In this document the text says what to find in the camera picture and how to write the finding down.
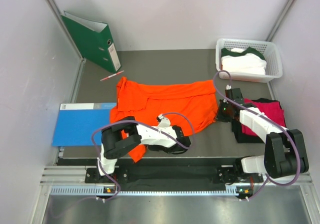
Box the aluminium rail frame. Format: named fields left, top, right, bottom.
left=37, top=157, right=320, bottom=223

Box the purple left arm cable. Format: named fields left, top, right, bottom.
left=91, top=112, right=196, bottom=202

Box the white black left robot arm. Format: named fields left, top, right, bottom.
left=96, top=114, right=191, bottom=182

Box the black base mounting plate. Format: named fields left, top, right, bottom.
left=84, top=165, right=263, bottom=192

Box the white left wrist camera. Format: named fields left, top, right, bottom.
left=156, top=114, right=171, bottom=128

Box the green lever arch binder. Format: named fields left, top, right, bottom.
left=61, top=12, right=121, bottom=73

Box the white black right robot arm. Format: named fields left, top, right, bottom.
left=216, top=85, right=309, bottom=182

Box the magenta folded t shirt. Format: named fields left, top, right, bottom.
left=244, top=98, right=286, bottom=127

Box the white plastic basket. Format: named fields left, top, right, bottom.
left=215, top=39, right=283, bottom=83

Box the white folded t shirt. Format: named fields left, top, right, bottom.
left=221, top=48, right=267, bottom=75

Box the red white pen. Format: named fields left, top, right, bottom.
left=100, top=70, right=124, bottom=82

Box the dark green t shirt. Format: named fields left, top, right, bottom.
left=221, top=47, right=265, bottom=60

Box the black folded t shirt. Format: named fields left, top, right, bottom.
left=231, top=97, right=288, bottom=144

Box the blue clip file folder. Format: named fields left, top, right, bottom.
left=51, top=102, right=116, bottom=147

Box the orange t shirt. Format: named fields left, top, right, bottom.
left=109, top=76, right=219, bottom=163

